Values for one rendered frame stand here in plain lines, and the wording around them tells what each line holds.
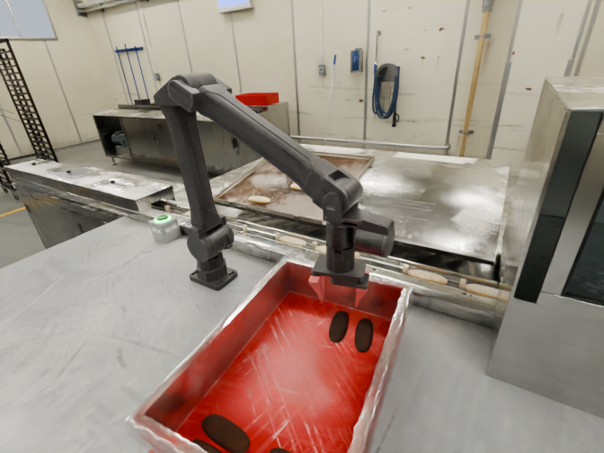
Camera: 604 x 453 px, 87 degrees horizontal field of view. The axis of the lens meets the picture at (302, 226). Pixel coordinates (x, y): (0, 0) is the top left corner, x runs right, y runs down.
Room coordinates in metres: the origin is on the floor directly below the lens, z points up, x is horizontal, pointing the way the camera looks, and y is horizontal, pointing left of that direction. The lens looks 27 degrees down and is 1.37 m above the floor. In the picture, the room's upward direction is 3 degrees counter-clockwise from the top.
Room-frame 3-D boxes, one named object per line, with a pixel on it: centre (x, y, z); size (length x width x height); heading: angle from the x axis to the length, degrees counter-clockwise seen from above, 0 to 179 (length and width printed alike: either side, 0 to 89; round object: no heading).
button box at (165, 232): (1.05, 0.49, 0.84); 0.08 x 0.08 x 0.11; 57
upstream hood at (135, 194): (1.60, 1.13, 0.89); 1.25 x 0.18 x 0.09; 57
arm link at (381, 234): (0.53, -0.11, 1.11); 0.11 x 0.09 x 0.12; 56
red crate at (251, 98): (4.83, 0.51, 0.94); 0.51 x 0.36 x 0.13; 61
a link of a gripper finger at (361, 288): (0.54, -0.10, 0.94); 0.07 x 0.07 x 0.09; 73
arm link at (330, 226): (0.54, -0.08, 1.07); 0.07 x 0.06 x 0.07; 56
